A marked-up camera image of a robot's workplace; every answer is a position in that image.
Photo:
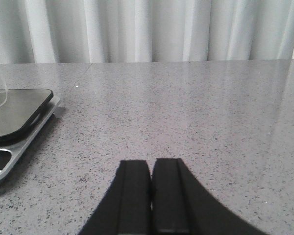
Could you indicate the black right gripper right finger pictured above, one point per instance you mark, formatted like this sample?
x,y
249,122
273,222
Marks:
x,y
182,205

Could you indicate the white pleated curtain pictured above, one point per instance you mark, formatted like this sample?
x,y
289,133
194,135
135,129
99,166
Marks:
x,y
97,31

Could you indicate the silver black kitchen scale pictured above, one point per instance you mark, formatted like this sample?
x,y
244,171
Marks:
x,y
23,113

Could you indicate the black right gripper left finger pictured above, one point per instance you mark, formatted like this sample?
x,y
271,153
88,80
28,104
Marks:
x,y
125,209

